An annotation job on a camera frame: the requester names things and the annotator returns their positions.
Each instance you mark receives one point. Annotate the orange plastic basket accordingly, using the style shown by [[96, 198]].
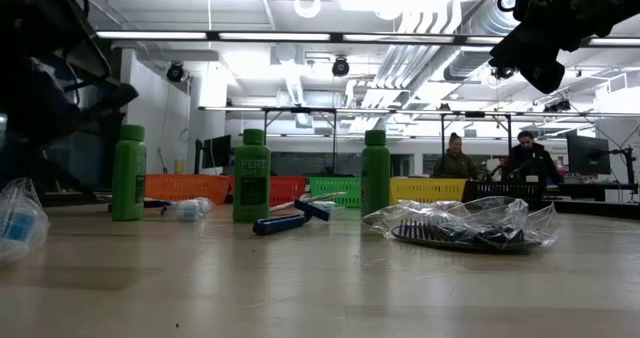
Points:
[[185, 188]]

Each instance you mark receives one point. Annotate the black overhead beam with lights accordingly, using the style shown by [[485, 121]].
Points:
[[337, 37]]

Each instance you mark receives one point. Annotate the round black hairbrush in bag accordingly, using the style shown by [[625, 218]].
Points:
[[450, 233]]

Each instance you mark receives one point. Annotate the black plastic basket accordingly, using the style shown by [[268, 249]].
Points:
[[505, 190]]

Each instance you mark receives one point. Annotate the black ceiling camera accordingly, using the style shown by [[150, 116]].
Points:
[[340, 67], [557, 106], [175, 72], [502, 73]]

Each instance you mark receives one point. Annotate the small green shampoo bottle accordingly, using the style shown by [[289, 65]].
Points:
[[375, 173], [251, 178], [127, 178]]

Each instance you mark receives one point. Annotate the green plastic basket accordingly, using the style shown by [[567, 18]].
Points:
[[335, 190]]

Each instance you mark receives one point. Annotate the black background workstation frame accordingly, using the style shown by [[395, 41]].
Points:
[[300, 110]]

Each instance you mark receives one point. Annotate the black comb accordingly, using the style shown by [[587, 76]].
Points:
[[320, 197]]

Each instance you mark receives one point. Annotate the person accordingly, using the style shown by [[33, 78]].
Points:
[[530, 163], [455, 165]]

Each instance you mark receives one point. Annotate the dark background desk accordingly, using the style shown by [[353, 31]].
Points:
[[590, 190]]

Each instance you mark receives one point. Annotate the yellow plastic basket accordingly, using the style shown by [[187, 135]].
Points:
[[425, 190]]

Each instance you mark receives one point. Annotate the small yellow background object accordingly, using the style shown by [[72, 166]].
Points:
[[179, 167]]

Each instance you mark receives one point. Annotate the red plastic basket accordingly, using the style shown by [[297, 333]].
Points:
[[287, 190]]

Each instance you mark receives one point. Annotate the black computer monitor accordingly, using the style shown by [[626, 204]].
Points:
[[587, 155], [217, 152]]

